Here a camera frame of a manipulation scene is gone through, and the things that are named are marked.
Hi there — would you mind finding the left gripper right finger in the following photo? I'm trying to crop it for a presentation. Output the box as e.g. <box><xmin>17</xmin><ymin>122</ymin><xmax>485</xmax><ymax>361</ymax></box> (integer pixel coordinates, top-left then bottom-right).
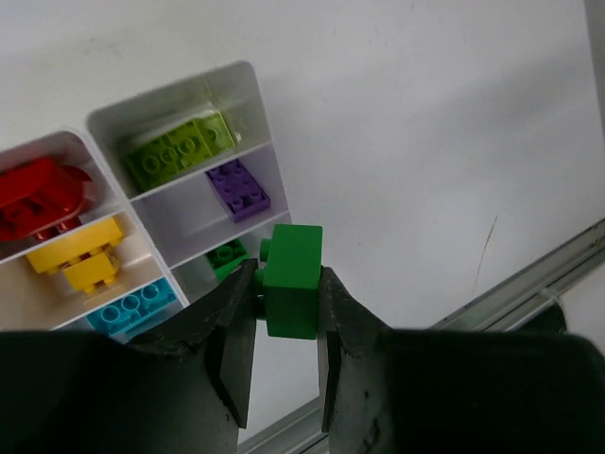
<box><xmin>318</xmin><ymin>267</ymin><xmax>604</xmax><ymax>453</ymax></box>

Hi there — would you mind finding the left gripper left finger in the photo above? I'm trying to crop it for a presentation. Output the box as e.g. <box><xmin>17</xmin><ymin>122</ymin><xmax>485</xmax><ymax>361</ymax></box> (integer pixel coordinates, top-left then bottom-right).
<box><xmin>1</xmin><ymin>259</ymin><xmax>257</xmax><ymax>453</ymax></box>

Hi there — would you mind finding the teal lego brick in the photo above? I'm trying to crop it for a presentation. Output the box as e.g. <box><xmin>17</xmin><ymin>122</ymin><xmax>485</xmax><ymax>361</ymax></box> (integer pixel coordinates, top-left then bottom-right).
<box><xmin>85</xmin><ymin>278</ymin><xmax>179</xmax><ymax>337</ymax></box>

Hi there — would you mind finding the green square lego brick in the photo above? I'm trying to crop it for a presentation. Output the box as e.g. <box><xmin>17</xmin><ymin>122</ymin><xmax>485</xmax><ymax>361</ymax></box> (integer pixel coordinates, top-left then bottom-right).
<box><xmin>205</xmin><ymin>238</ymin><xmax>249</xmax><ymax>281</ymax></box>

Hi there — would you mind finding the yellow small lego brick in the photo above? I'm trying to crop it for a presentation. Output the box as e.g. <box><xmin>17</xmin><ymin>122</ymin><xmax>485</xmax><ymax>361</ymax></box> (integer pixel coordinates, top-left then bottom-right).
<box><xmin>63</xmin><ymin>250</ymin><xmax>120</xmax><ymax>293</ymax></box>

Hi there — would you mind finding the small green lego brick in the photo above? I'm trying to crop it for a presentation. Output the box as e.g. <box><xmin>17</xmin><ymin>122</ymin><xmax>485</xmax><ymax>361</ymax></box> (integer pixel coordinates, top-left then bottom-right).
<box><xmin>254</xmin><ymin>223</ymin><xmax>323</xmax><ymax>340</ymax></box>

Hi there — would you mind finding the yellow and lime lego stack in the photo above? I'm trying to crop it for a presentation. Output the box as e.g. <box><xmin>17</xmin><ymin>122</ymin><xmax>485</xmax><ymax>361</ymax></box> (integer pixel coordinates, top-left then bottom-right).
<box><xmin>26</xmin><ymin>218</ymin><xmax>125</xmax><ymax>274</ymax></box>

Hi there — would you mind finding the purple sloped lego brick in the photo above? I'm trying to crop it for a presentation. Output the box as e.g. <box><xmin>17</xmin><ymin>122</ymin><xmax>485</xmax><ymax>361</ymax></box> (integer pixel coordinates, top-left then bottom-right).
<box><xmin>205</xmin><ymin>159</ymin><xmax>270</xmax><ymax>223</ymax></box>

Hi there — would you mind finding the lime long lego brick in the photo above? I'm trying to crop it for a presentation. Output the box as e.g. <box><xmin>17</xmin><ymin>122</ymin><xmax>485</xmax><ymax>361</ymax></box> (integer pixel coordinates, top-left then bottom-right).
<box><xmin>123</xmin><ymin>120</ymin><xmax>214</xmax><ymax>192</ymax></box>

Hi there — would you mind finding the red round lego brick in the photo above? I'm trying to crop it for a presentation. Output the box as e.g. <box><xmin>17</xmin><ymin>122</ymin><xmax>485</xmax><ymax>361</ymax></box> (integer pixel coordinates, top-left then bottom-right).
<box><xmin>1</xmin><ymin>157</ymin><xmax>96</xmax><ymax>242</ymax></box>

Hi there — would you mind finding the lime square lego brick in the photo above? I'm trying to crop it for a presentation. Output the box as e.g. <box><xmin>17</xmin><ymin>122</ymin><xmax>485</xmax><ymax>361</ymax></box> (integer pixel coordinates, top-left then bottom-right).
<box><xmin>194</xmin><ymin>112</ymin><xmax>239</xmax><ymax>154</ymax></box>

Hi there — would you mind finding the red arched lego brick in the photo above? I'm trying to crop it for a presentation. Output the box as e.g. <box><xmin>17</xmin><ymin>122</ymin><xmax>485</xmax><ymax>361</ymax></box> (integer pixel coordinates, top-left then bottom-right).
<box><xmin>34</xmin><ymin>218</ymin><xmax>81</xmax><ymax>242</ymax></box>

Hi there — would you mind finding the left white divided container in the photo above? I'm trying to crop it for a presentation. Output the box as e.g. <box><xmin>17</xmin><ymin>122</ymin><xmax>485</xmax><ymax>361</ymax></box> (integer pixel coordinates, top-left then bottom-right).
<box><xmin>1</xmin><ymin>130</ymin><xmax>187</xmax><ymax>339</ymax></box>

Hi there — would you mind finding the white divided container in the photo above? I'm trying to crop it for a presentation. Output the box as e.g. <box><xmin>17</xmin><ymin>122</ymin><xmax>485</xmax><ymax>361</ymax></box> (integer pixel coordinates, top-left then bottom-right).
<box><xmin>1</xmin><ymin>130</ymin><xmax>187</xmax><ymax>339</ymax></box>
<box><xmin>86</xmin><ymin>61</ymin><xmax>291</xmax><ymax>305</ymax></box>

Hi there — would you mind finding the right white divided container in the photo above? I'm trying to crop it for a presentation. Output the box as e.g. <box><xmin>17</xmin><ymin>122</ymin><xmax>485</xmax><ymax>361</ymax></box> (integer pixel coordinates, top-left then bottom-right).
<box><xmin>86</xmin><ymin>61</ymin><xmax>291</xmax><ymax>305</ymax></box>

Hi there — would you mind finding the aluminium table rail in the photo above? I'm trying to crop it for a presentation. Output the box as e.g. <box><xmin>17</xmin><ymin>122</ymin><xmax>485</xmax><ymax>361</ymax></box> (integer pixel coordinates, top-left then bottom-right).
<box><xmin>239</xmin><ymin>223</ymin><xmax>604</xmax><ymax>453</ymax></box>

